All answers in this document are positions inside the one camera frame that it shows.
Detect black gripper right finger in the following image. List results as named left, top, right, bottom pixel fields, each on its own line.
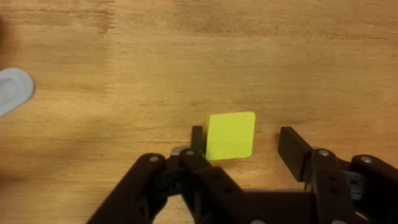
left=277, top=126, right=398, bottom=224

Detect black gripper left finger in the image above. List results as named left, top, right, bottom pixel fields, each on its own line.
left=87, top=125, right=245, bottom=224

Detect yellow cube block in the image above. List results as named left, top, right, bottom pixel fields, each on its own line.
left=205, top=112, right=256, bottom=160

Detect grey measuring cup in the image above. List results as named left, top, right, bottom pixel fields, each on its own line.
left=0, top=67, right=35, bottom=115

